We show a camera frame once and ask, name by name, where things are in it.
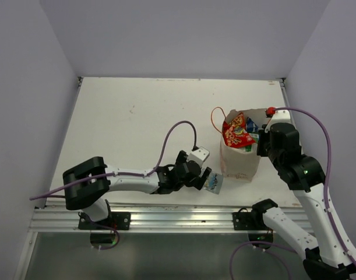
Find green snack bag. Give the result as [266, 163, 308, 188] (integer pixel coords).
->
[242, 132, 259, 153]

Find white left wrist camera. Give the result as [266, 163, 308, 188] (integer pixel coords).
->
[187, 146, 210, 167]

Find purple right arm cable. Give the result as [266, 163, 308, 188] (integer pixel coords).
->
[275, 107, 356, 279]

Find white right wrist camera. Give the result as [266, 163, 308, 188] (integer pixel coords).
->
[266, 107, 291, 125]

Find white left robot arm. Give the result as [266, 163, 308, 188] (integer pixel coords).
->
[63, 147, 212, 229]

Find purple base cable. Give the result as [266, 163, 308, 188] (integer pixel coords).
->
[230, 240, 297, 280]
[87, 218, 122, 250]

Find aluminium mounting rail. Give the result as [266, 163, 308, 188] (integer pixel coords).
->
[29, 205, 311, 234]

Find small silver snack packet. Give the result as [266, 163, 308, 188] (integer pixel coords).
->
[203, 172, 224, 194]

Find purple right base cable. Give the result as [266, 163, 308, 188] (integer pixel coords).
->
[230, 240, 297, 280]

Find blue Kettle chip bag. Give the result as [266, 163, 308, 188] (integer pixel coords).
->
[245, 117, 259, 133]

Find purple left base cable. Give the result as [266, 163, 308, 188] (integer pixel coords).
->
[87, 218, 122, 250]

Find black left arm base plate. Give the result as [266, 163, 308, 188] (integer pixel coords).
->
[78, 212, 131, 231]

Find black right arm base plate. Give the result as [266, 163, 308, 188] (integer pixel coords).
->
[232, 208, 269, 231]

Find beige paper bag orange handles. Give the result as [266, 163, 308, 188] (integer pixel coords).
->
[210, 106, 266, 181]

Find small red snack packet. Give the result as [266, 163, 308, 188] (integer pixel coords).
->
[222, 112, 251, 149]

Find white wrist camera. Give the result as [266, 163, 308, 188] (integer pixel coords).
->
[266, 107, 291, 125]
[187, 146, 210, 167]

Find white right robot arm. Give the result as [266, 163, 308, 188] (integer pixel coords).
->
[251, 122, 356, 279]

